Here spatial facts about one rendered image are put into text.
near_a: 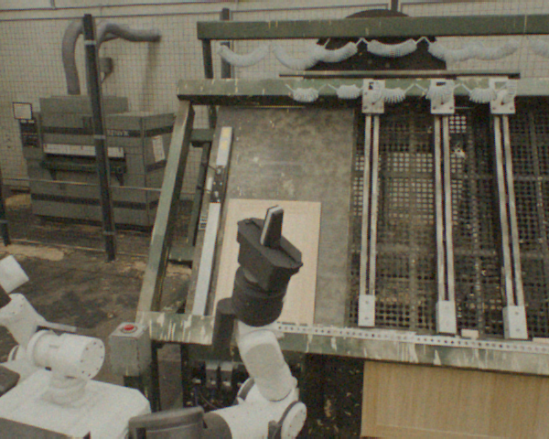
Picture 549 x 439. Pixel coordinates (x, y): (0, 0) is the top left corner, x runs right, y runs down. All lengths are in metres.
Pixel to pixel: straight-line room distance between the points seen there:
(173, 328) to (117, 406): 1.32
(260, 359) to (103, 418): 0.27
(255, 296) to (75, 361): 0.31
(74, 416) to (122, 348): 1.17
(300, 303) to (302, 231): 0.33
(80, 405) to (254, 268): 0.39
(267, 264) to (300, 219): 1.58
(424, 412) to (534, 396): 0.47
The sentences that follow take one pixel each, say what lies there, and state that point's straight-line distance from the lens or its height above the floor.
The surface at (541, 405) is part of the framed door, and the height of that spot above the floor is 0.51.
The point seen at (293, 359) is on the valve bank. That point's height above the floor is 0.79.
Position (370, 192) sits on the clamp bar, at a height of 1.40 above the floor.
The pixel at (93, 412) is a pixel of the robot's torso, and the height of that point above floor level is 1.37.
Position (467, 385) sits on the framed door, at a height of 0.57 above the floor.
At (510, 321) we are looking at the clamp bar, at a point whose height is 0.98.
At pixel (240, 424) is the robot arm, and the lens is 0.96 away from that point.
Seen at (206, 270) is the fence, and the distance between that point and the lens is 2.26.
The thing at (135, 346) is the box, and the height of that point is 0.89.
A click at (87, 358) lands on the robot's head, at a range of 0.91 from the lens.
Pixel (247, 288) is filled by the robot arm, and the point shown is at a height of 1.58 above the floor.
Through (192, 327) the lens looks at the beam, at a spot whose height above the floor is 0.87.
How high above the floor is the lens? 1.90
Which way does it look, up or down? 16 degrees down
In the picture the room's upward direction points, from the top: straight up
